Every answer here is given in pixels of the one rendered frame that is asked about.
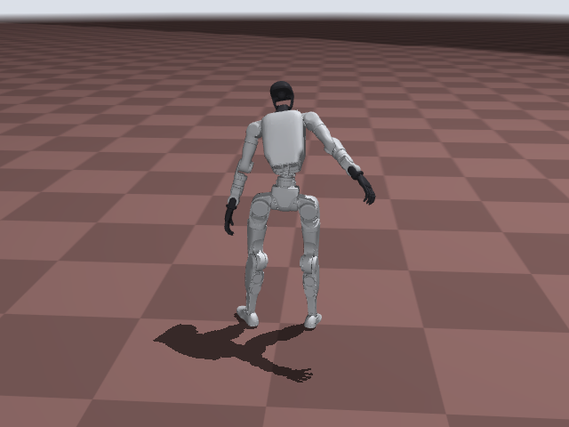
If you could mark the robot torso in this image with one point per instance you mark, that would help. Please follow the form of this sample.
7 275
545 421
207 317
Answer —
284 145

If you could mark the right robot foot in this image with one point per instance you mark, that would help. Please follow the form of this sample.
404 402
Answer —
311 321

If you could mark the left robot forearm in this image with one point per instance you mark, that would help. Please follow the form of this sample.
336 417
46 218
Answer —
237 185

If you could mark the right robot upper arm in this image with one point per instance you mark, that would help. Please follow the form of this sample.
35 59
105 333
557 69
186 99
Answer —
313 123

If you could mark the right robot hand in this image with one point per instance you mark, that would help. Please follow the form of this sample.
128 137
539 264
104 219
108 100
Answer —
364 183

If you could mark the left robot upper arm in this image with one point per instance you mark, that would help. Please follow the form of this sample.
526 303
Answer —
253 133

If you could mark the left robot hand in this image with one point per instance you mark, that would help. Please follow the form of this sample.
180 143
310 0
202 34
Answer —
228 216

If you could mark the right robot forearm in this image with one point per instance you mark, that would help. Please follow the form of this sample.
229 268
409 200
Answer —
343 158

